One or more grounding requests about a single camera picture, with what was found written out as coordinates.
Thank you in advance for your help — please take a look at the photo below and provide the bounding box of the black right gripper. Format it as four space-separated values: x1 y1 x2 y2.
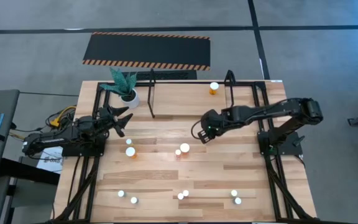
198 108 229 144

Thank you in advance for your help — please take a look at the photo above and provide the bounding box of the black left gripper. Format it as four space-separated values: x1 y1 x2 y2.
94 105 134 138

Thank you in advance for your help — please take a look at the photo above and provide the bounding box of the green snake plant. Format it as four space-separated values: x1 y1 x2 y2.
99 67 138 96

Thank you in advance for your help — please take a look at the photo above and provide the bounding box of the wooden shelf with black frame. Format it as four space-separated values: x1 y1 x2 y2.
147 68 237 120

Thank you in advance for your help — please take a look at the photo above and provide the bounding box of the white plant pot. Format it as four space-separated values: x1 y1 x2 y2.
119 88 140 110

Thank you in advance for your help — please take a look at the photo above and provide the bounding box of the black hazard-striped floor mat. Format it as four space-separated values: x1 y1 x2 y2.
81 30 211 72

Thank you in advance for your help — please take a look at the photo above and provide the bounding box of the black textured floor mat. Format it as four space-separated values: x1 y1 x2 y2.
121 70 198 81

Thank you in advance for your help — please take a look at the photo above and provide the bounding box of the yellow cable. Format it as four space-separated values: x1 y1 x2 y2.
48 105 77 128

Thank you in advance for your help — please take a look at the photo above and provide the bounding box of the white printed paper sheet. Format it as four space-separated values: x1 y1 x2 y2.
37 145 65 174

